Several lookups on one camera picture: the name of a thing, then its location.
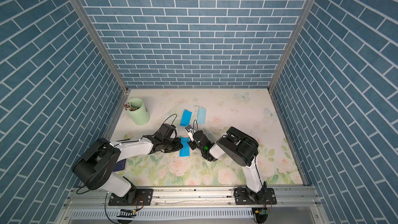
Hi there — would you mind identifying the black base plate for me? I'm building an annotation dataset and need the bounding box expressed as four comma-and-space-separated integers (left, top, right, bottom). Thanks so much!
108, 188, 154, 207
233, 187, 277, 205

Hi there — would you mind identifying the blue paper sheet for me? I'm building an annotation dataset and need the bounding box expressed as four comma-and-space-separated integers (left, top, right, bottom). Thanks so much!
179, 137, 190, 157
180, 110, 192, 127

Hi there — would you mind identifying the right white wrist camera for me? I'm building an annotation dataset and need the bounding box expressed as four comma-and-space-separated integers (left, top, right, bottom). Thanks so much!
185, 125, 194, 142

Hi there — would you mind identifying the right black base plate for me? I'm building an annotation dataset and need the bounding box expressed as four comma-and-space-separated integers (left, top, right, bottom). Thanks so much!
233, 187, 277, 205

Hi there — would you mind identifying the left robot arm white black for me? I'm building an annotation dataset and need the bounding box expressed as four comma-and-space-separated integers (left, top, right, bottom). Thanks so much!
72, 123, 183, 198

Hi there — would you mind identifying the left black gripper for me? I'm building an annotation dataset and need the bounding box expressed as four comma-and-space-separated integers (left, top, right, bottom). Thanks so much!
162, 137, 184, 152

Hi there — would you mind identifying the green pencil cup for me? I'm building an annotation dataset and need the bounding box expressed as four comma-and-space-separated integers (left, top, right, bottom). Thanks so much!
127, 98, 150, 125

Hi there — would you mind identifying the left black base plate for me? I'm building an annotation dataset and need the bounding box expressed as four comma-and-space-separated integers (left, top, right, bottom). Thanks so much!
108, 188, 154, 207

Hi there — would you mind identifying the dark blue notebook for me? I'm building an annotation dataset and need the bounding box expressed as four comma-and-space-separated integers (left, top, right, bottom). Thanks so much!
113, 159, 127, 172

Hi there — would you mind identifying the light blue square paper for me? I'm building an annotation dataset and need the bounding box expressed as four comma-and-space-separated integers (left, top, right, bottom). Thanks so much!
197, 106, 207, 124

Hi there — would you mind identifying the left camera black cable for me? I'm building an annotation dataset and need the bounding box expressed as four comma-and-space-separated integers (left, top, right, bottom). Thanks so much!
163, 113, 178, 128

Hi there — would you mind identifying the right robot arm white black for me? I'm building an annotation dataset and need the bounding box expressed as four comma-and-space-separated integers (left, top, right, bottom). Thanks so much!
185, 125, 266, 204

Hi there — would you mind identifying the aluminium mounting rail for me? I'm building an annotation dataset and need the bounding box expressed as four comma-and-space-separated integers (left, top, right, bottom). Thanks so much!
63, 185, 321, 209

